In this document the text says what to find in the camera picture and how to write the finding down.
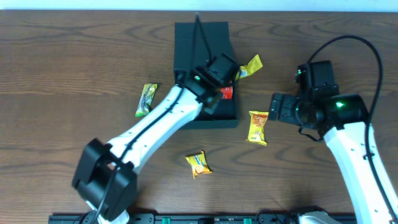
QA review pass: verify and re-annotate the yellow biscuit packet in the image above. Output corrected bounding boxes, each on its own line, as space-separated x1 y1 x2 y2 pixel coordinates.
185 151 213 179

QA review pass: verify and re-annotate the red soda can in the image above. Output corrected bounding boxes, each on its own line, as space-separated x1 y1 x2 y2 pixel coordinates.
220 86 233 100

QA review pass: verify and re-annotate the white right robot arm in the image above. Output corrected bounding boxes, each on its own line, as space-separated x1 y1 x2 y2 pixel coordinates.
269 93 397 223

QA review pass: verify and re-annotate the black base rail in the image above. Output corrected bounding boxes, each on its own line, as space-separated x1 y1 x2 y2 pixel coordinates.
48 212 358 224

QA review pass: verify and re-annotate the green yellow snack packet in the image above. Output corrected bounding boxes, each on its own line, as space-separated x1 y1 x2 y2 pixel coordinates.
135 83 158 117

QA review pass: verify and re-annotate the orange yellow snack packet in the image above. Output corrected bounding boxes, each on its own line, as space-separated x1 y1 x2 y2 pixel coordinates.
246 111 269 146

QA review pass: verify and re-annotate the black open box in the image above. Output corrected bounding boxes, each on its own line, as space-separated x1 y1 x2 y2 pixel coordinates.
174 22 239 129

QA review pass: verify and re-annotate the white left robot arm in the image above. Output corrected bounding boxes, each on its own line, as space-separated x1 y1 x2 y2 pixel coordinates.
72 66 235 223

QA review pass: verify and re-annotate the small yellow packet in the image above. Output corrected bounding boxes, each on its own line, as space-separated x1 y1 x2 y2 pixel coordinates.
235 54 263 80

